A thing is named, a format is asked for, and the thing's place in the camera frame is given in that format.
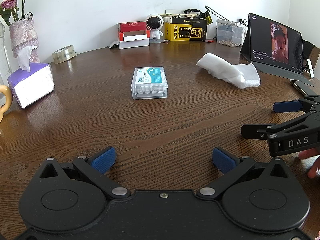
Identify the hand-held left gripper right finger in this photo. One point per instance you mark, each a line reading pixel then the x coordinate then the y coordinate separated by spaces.
pixel 223 160

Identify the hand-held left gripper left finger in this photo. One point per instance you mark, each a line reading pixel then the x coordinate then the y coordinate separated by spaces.
pixel 103 160

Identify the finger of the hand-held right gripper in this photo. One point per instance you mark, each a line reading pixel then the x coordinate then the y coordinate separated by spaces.
pixel 252 130
pixel 286 106

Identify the white cloth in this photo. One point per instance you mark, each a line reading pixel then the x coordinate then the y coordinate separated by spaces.
pixel 225 68

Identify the clear plastic container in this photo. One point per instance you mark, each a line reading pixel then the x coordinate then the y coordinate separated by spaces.
pixel 150 80

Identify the person's right hand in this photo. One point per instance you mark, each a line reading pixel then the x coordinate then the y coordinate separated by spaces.
pixel 313 155

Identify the silver flat device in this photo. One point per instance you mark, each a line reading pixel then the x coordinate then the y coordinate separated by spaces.
pixel 301 86

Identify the grey tablet case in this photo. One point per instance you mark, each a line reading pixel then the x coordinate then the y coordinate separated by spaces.
pixel 275 71

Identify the clear plastic storage box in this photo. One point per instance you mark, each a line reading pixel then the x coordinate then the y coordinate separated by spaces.
pixel 230 33

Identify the small red packet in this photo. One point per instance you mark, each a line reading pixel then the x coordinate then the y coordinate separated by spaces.
pixel 207 41

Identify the purple tissue pack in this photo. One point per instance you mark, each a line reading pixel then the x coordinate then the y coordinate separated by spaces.
pixel 32 85

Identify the clear tape roll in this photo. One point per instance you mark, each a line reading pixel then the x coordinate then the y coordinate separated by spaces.
pixel 63 55

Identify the yellow mug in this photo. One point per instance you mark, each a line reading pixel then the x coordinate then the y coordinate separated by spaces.
pixel 8 97

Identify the small white device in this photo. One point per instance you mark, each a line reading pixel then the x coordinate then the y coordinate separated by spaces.
pixel 113 44

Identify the green and yellow packet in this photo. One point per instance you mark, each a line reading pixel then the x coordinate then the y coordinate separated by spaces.
pixel 207 17

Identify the yellow and black box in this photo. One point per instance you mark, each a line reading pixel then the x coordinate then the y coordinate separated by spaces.
pixel 177 31

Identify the red and white open box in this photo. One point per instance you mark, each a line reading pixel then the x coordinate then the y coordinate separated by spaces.
pixel 133 37

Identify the beige packet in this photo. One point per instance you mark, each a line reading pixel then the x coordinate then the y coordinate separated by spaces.
pixel 175 13

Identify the white astronaut robot toy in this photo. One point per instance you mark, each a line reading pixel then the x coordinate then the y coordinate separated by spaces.
pixel 154 25

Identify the clear glass jar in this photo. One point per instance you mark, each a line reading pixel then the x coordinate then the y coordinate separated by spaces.
pixel 3 55

